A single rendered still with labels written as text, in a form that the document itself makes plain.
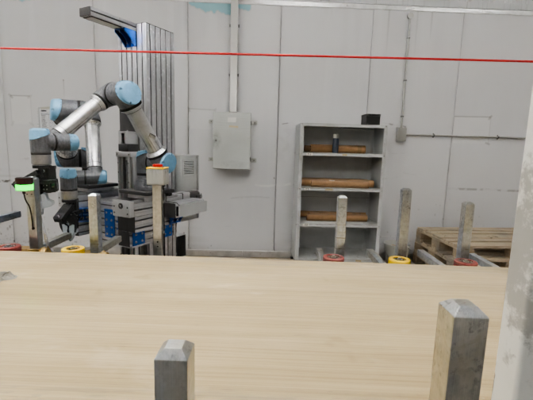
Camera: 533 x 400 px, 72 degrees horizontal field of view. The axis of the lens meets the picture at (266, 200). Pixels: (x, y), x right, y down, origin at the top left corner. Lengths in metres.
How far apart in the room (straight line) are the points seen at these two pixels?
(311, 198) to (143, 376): 3.67
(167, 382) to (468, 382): 0.31
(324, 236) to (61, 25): 3.69
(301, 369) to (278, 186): 3.56
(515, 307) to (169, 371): 0.46
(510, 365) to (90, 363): 0.70
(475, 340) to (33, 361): 0.75
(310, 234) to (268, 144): 1.16
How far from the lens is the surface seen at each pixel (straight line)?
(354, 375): 0.77
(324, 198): 4.30
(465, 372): 0.46
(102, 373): 0.79
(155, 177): 1.50
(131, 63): 2.59
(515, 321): 0.62
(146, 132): 2.05
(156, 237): 1.55
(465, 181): 4.87
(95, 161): 2.15
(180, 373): 0.43
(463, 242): 1.67
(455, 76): 4.81
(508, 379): 0.66
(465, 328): 0.43
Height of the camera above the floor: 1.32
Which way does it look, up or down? 9 degrees down
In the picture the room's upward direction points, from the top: 2 degrees clockwise
